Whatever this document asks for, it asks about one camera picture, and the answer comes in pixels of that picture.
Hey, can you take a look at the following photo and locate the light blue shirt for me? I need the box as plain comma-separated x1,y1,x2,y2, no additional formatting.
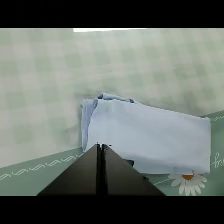
80,92,212,175

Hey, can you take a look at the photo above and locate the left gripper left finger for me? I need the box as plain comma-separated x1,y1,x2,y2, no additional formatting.
37,143,101,197

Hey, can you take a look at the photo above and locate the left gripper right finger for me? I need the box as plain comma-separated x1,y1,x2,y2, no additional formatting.
100,143,166,197

